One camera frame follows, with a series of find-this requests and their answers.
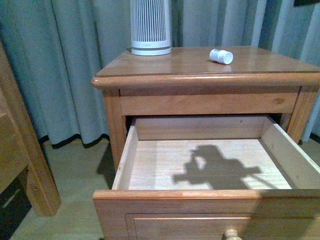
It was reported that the wooden top drawer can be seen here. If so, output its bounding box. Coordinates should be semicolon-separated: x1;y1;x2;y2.
93;115;320;240

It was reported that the wooden bed frame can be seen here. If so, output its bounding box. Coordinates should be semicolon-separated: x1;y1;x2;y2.
0;49;61;216

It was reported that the white medicine bottle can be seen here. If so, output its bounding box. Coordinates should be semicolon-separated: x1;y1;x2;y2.
209;48;234;65

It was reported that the grey curtain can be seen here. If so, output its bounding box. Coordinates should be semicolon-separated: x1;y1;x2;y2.
0;0;320;145

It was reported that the white cylindrical air purifier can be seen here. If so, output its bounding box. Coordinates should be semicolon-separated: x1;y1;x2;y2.
130;0;172;56

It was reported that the wooden nightstand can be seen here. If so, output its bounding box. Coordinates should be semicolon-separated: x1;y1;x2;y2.
92;46;320;167

